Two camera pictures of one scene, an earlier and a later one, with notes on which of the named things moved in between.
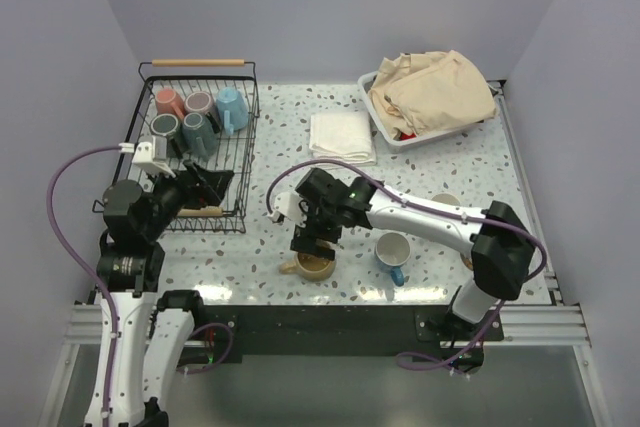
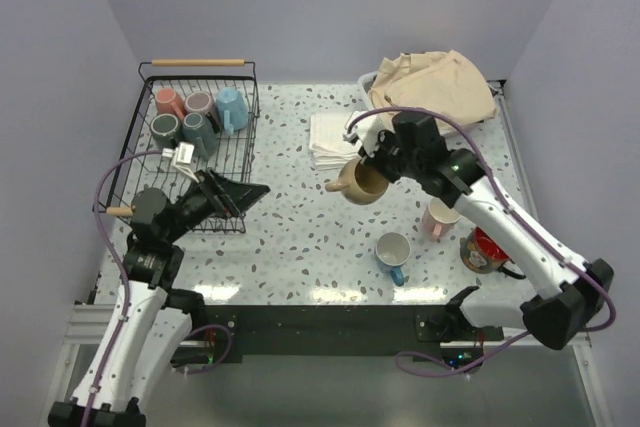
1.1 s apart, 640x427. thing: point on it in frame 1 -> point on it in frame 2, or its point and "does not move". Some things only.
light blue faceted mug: (232, 108) does not move
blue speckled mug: (392, 251) does not move
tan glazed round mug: (309, 267) -> (360, 182)
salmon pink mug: (168, 101) does not move
